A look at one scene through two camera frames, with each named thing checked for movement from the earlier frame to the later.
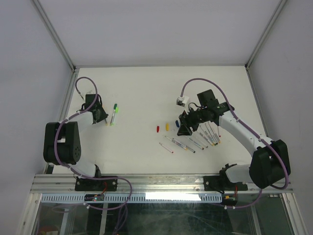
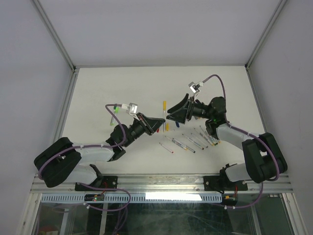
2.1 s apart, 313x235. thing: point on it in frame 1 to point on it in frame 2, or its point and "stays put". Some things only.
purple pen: (202, 148) stays put
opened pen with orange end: (177, 143) stays put
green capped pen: (115, 107) stays put
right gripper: (185, 118) to (180, 115)
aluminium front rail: (143, 183) stays put
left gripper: (103, 115) to (147, 122)
